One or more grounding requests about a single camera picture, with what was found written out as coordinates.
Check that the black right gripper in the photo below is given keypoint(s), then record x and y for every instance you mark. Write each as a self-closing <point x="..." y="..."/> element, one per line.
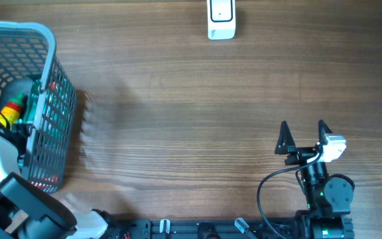
<point x="286" y="145"/>

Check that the red yellow sauce bottle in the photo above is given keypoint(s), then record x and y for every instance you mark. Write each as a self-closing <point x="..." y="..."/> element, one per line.
<point x="11" y="112"/>

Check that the green 3M gloves packet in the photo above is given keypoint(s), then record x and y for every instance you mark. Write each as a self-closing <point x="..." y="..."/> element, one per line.
<point x="29" y="110"/>

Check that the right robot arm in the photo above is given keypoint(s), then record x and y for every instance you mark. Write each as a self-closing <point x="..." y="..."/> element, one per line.
<point x="328" y="196"/>

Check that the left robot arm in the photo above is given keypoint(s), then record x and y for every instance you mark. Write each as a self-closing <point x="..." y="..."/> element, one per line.
<point x="27" y="212"/>

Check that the white barcode scanner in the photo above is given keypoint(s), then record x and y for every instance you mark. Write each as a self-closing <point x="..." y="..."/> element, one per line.
<point x="221" y="18"/>

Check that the grey plastic mesh basket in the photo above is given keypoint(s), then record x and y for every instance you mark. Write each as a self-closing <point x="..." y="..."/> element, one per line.
<point x="30" y="48"/>

